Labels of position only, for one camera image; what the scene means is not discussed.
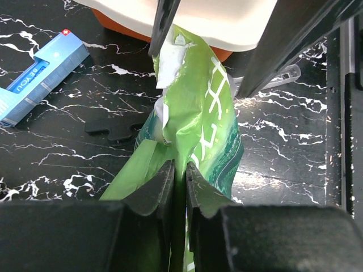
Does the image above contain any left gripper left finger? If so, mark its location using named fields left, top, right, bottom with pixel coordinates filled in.
left=1, top=160, right=175, bottom=271

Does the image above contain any blue carton box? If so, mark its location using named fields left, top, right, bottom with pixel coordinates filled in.
left=1, top=29, right=89, bottom=126

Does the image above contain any clear plastic scoop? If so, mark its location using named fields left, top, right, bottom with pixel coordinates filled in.
left=227, top=64, right=301, bottom=97

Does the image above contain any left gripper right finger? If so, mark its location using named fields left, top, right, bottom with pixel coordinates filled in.
left=186, top=163, right=362, bottom=271

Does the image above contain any white orange litter box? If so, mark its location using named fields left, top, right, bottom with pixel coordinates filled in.
left=78, top=0, right=277, bottom=61

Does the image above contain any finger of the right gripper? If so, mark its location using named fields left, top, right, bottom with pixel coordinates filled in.
left=237, top=1, right=362, bottom=98
left=148, top=0, right=180, bottom=57

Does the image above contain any green litter bag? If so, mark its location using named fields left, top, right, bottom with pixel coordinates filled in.
left=102, top=25, right=244, bottom=271

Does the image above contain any black plastic piece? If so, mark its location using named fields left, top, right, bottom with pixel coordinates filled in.
left=85, top=117, right=146, bottom=141

